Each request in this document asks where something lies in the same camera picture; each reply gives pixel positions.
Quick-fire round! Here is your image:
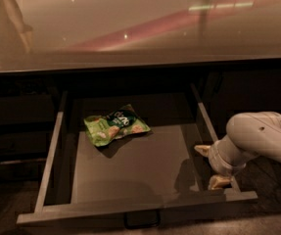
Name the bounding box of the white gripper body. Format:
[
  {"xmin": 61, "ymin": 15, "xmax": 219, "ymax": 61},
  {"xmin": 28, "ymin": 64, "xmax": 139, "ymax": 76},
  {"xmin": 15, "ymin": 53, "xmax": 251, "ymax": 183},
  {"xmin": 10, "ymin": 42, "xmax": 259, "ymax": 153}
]
[{"xmin": 209, "ymin": 140, "xmax": 246, "ymax": 177}]

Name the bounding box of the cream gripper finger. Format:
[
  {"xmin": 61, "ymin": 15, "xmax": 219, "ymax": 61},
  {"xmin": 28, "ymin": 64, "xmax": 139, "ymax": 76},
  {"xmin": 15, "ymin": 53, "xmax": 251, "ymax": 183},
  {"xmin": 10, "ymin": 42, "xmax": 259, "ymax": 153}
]
[
  {"xmin": 194, "ymin": 145, "xmax": 211, "ymax": 158},
  {"xmin": 208, "ymin": 174, "xmax": 232, "ymax": 190}
]

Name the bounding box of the dark drawer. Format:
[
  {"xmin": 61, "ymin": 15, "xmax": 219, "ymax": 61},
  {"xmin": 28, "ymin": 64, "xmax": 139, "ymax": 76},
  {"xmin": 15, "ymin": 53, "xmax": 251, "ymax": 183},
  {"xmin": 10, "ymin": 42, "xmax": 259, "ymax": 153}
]
[{"xmin": 17, "ymin": 85, "xmax": 257, "ymax": 234}]

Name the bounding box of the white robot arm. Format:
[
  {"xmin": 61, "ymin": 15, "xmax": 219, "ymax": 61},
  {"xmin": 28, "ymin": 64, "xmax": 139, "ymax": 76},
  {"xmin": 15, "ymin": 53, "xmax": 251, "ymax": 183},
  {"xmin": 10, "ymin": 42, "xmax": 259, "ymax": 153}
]
[{"xmin": 195, "ymin": 112, "xmax": 281, "ymax": 190}]

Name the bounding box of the dark cabinet door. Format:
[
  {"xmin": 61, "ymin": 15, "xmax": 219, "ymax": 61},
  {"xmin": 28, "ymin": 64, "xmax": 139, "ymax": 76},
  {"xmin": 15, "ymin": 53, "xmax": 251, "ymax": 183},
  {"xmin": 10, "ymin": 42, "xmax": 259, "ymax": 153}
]
[{"xmin": 202, "ymin": 68, "xmax": 281, "ymax": 137}]

